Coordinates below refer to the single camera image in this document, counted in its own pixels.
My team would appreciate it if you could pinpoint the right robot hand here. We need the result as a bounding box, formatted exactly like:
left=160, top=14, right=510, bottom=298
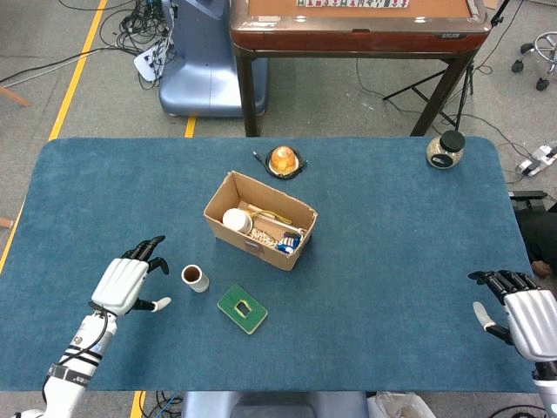
left=467, top=269, right=557, bottom=371

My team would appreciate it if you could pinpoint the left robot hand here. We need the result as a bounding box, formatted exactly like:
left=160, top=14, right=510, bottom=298
left=90, top=235, right=171, bottom=317

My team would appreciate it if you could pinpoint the small brown-lined cylinder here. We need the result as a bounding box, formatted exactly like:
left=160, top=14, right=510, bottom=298
left=180, top=264, right=210, bottom=294

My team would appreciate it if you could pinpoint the green yellow sponge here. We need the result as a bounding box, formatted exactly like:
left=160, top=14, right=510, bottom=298
left=217, top=283, right=269, bottom=336

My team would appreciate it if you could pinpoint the white flowered paper cup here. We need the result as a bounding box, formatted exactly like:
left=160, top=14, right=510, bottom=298
left=222, top=207, right=253, bottom=235

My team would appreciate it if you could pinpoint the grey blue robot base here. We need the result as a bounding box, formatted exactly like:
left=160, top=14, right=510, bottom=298
left=181, top=390, right=370, bottom=418

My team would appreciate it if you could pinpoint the open cardboard box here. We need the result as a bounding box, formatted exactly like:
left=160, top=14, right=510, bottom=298
left=203, top=170, right=319, bottom=272

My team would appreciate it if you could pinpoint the black fabric mass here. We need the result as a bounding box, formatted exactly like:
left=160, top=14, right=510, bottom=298
left=517, top=211, right=557, bottom=265

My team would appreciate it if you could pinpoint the beige wooden pegs pile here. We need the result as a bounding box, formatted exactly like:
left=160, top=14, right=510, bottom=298
left=245, top=228, right=279, bottom=250

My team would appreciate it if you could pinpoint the blue table mat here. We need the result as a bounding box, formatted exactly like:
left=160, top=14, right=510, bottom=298
left=0, top=137, right=550, bottom=393

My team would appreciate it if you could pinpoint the white plastic bag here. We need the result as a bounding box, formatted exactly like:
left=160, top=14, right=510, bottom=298
left=367, top=391, right=436, bottom=418

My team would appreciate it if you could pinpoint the white red power strip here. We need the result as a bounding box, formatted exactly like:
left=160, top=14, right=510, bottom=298
left=516, top=145, right=557, bottom=178

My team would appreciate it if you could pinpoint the yellow curved strip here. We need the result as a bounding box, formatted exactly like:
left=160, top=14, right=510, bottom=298
left=251, top=208, right=293, bottom=226

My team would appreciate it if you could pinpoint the blue white packet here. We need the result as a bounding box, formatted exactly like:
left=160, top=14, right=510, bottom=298
left=277, top=232, right=303, bottom=254

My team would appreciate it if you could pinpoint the glass jar black lid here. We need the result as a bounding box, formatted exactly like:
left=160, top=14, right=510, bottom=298
left=425, top=130, right=466, bottom=169

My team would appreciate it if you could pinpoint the orange round bun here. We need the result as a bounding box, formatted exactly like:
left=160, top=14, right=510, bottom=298
left=269, top=145, right=300, bottom=176

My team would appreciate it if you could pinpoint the white power strip with plugs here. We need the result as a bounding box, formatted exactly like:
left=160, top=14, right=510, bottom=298
left=133, top=43, right=169, bottom=82

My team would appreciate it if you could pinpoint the black tripod stand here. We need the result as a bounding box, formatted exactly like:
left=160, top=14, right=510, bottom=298
left=382, top=0, right=513, bottom=131

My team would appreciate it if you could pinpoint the chrome wheeled stool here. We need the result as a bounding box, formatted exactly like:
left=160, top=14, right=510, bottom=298
left=511, top=32, right=557, bottom=91

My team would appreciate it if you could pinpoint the brown mahjong table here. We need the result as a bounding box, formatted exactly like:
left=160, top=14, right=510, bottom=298
left=229, top=0, right=493, bottom=138

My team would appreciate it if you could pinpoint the printed mahjong tile row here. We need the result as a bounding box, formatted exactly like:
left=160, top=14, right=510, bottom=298
left=297, top=0, right=410, bottom=9

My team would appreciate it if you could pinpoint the blue black cable bundle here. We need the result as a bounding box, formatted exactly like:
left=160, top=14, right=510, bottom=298
left=141, top=390, right=184, bottom=418

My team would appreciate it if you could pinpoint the black metal frame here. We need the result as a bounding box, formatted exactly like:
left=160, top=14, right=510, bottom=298
left=508, top=190, right=547, bottom=212

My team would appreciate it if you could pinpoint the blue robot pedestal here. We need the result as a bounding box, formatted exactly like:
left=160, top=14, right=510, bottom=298
left=158, top=0, right=269, bottom=118

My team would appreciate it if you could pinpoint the black cable tangle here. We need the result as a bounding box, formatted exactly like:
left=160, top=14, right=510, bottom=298
left=99, top=0, right=175, bottom=57

